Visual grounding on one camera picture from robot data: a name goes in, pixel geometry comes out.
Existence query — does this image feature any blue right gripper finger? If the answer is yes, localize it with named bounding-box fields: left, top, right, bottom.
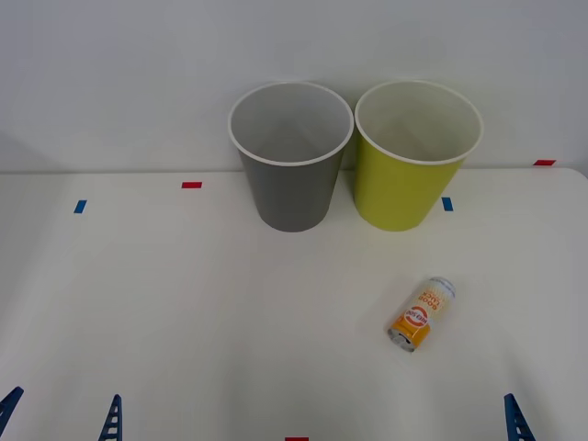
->
left=503, top=392, right=537, bottom=441

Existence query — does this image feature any orange and white drink can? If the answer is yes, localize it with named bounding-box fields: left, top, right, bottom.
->
left=384, top=276, right=458, bottom=355

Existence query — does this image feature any grey plastic waste bin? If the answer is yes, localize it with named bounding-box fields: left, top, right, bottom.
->
left=227, top=81, right=356, bottom=233

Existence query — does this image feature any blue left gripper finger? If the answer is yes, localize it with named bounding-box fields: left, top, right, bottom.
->
left=0, top=385, right=25, bottom=426
left=97, top=393, right=124, bottom=441

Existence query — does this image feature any yellow-green plastic waste bin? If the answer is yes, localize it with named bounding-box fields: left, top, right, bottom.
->
left=353, top=79, right=485, bottom=232

